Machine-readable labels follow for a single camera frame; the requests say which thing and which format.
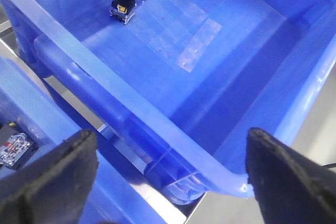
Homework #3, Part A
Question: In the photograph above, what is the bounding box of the blue right plastic bin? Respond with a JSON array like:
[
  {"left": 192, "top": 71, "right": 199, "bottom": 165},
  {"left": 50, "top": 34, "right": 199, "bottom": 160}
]
[{"left": 1, "top": 0, "right": 335, "bottom": 205}]

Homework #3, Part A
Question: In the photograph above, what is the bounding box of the blue left plastic bin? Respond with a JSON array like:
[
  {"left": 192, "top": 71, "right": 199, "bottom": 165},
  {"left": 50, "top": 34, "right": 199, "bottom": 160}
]
[{"left": 1, "top": 58, "right": 164, "bottom": 223}]

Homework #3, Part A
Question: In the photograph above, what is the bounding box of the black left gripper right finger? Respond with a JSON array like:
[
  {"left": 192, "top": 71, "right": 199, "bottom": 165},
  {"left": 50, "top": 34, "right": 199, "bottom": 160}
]
[{"left": 245, "top": 127, "right": 335, "bottom": 223}]

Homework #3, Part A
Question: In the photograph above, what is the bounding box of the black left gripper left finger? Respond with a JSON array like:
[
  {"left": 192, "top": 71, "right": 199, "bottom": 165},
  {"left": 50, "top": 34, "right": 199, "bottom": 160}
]
[{"left": 1, "top": 130, "right": 98, "bottom": 223}]

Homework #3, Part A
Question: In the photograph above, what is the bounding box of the steel centre divider bar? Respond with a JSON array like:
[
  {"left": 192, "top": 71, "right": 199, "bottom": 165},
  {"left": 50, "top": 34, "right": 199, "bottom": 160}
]
[{"left": 0, "top": 37, "right": 208, "bottom": 224}]

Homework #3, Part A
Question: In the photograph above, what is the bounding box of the blue plastic bin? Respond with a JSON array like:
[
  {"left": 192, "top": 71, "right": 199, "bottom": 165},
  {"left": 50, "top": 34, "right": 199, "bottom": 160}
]
[
  {"left": 1, "top": 58, "right": 164, "bottom": 223},
  {"left": 1, "top": 0, "right": 335, "bottom": 205}
]

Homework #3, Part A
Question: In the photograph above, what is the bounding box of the black labelled switch component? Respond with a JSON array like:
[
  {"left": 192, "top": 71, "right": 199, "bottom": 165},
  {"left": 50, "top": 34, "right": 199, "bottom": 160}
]
[{"left": 1, "top": 122, "right": 38, "bottom": 170}]

